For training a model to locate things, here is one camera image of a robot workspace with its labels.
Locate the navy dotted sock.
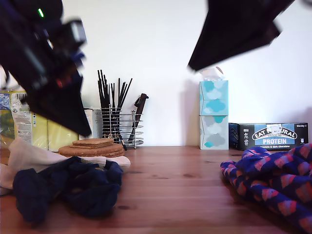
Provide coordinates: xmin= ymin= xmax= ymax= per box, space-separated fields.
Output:
xmin=12 ymin=156 xmax=74 ymax=224
xmin=58 ymin=159 xmax=124 ymax=218

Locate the blue cupcake pattern sock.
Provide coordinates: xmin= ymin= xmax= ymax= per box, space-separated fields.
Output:
xmin=220 ymin=160 xmax=312 ymax=232
xmin=235 ymin=143 xmax=312 ymax=195

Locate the white sock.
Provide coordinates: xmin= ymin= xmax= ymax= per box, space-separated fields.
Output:
xmin=8 ymin=137 xmax=132 ymax=176
xmin=0 ymin=162 xmax=15 ymax=196

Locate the yellow kitchen roll pack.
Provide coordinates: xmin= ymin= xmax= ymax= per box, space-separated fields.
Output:
xmin=0 ymin=90 xmax=80 ymax=151

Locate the small white printed carton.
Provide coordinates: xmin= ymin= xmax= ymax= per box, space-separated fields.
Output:
xmin=84 ymin=108 xmax=95 ymax=141

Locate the pale grey carton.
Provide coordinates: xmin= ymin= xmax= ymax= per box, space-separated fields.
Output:
xmin=93 ymin=109 xmax=103 ymax=139

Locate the thin black stick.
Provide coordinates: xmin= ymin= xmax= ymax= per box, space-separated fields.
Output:
xmin=120 ymin=78 xmax=134 ymax=109
xmin=119 ymin=83 xmax=128 ymax=109
xmin=112 ymin=82 xmax=116 ymax=136
xmin=118 ymin=78 xmax=121 ymax=136
xmin=104 ymin=75 xmax=109 ymax=136
xmin=97 ymin=70 xmax=106 ymax=136

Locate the square cork coaster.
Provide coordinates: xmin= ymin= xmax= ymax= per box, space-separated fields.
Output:
xmin=72 ymin=141 xmax=115 ymax=149
xmin=78 ymin=138 xmax=115 ymax=145

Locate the white tissue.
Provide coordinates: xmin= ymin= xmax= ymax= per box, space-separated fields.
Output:
xmin=199 ymin=67 xmax=225 ymax=82

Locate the black pen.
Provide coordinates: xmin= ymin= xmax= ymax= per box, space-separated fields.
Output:
xmin=118 ymin=134 xmax=128 ymax=151

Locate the blue cloud tissue box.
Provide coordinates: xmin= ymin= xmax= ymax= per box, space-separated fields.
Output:
xmin=199 ymin=80 xmax=229 ymax=117

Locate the black protein bar box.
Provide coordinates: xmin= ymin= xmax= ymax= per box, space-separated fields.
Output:
xmin=228 ymin=122 xmax=309 ymax=151

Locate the grey cloud tissue box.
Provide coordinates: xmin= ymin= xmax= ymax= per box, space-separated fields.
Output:
xmin=198 ymin=115 xmax=230 ymax=150

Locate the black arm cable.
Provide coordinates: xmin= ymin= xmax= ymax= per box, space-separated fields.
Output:
xmin=0 ymin=63 xmax=22 ymax=91

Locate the chrome wire utensil holder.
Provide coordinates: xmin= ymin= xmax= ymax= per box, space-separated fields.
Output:
xmin=101 ymin=103 xmax=144 ymax=149

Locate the dark handled knife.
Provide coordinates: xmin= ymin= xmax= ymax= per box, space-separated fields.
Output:
xmin=128 ymin=93 xmax=149 ymax=142

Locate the arm grey camera box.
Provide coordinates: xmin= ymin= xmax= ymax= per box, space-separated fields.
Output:
xmin=62 ymin=20 xmax=88 ymax=61

